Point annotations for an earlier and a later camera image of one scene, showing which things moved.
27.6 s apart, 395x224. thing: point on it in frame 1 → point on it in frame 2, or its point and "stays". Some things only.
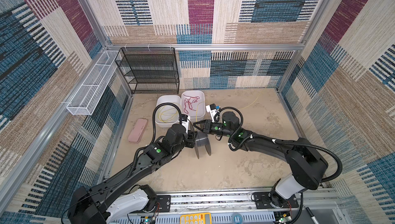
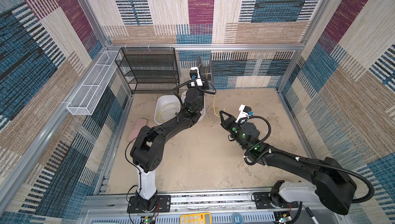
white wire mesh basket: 85,100 stays
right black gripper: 207,125 → 226,124
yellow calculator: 199,218 stays
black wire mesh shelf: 152,69 stays
